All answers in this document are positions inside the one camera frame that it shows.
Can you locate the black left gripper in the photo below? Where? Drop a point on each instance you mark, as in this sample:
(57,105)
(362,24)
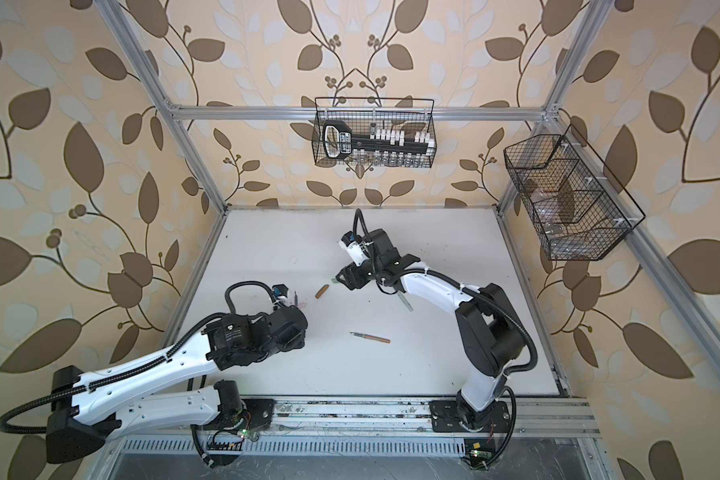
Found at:
(300,340)

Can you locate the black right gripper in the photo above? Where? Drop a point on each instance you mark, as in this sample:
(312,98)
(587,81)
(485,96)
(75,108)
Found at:
(352,277)

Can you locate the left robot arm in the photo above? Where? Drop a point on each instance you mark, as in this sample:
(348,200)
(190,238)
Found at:
(135,396)

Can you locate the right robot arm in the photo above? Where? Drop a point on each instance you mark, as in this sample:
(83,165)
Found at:
(494,339)

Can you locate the green pen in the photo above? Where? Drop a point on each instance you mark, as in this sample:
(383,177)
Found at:
(404,300)

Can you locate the orange pen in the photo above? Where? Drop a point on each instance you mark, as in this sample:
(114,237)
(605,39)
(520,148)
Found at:
(371,337)

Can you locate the black tool with sockets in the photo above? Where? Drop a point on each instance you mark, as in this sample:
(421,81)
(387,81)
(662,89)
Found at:
(339,141)

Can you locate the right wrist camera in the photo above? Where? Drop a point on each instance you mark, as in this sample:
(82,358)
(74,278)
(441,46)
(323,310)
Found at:
(353,248)

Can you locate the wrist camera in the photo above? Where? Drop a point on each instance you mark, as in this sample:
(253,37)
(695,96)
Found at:
(353,248)
(281,292)

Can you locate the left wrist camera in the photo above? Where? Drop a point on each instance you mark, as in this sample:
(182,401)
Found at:
(281,292)

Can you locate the black wire basket back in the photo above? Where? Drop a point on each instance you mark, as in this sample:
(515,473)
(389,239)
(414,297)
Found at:
(408,113)

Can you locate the black wire basket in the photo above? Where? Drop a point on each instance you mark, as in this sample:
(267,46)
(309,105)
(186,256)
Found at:
(578,207)
(408,113)

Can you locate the black wire basket right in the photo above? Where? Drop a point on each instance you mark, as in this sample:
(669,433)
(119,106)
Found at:
(578,207)

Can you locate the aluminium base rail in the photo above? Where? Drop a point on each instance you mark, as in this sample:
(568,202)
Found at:
(358,416)

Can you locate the aluminium frame post left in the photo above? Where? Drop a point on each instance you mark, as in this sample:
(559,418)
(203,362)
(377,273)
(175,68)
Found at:
(115,19)

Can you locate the aluminium frame post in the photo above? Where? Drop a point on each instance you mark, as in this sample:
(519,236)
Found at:
(548,114)
(115,19)

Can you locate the aluminium frame post right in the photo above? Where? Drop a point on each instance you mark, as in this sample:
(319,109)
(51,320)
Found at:
(548,114)

